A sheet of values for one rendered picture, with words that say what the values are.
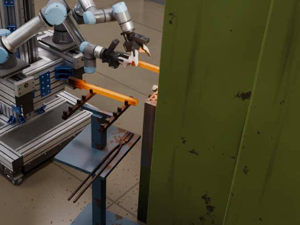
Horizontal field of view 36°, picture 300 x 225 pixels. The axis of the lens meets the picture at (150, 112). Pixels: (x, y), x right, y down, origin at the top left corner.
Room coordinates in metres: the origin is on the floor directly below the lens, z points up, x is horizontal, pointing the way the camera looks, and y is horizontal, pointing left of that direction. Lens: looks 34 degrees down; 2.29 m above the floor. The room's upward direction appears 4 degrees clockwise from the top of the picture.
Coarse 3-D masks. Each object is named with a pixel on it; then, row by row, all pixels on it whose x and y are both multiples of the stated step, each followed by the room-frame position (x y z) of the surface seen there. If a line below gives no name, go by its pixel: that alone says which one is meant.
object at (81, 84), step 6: (72, 78) 2.15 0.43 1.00; (72, 84) 2.15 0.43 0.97; (78, 84) 2.13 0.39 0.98; (84, 84) 2.12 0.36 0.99; (90, 84) 2.12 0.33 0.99; (96, 90) 2.08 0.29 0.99; (102, 90) 2.07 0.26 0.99; (108, 90) 2.08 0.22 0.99; (108, 96) 2.05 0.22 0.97; (114, 96) 2.03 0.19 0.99; (120, 96) 2.03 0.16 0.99; (126, 96) 2.03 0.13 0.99; (132, 102) 1.99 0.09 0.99
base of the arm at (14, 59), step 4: (12, 56) 2.57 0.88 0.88; (8, 60) 2.53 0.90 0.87; (12, 60) 2.55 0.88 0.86; (16, 60) 2.59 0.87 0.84; (0, 64) 2.51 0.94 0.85; (4, 64) 2.52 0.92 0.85; (8, 64) 2.52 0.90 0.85; (12, 64) 2.54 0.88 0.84; (16, 64) 2.57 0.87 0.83; (0, 68) 2.50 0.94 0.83; (4, 68) 2.51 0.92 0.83; (8, 68) 2.52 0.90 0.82
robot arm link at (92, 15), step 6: (78, 0) 2.58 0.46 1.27; (84, 0) 2.54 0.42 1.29; (90, 0) 2.54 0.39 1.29; (84, 6) 2.51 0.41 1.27; (90, 6) 2.49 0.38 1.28; (84, 12) 2.44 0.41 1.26; (90, 12) 2.44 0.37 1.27; (96, 12) 2.45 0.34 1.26; (102, 12) 2.46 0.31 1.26; (84, 18) 2.44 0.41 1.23; (90, 18) 2.41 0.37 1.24; (96, 18) 2.43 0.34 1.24; (102, 18) 2.44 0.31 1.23; (90, 24) 2.42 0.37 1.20
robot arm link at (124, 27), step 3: (129, 21) 2.41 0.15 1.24; (132, 21) 2.43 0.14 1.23; (123, 24) 2.40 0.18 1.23; (126, 24) 2.40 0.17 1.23; (129, 24) 2.40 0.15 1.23; (132, 24) 2.41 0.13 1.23; (123, 27) 2.39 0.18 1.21; (126, 27) 2.39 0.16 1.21; (129, 27) 2.39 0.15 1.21; (132, 27) 2.40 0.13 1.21; (123, 30) 2.39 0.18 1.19; (126, 30) 2.39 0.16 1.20
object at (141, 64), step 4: (120, 56) 2.43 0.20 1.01; (124, 56) 2.42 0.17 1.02; (128, 56) 2.43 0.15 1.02; (132, 64) 2.38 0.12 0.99; (140, 64) 2.36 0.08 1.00; (144, 64) 2.36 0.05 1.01; (148, 64) 2.36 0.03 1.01; (148, 68) 2.34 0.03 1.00; (152, 68) 2.33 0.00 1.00; (156, 68) 2.32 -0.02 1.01
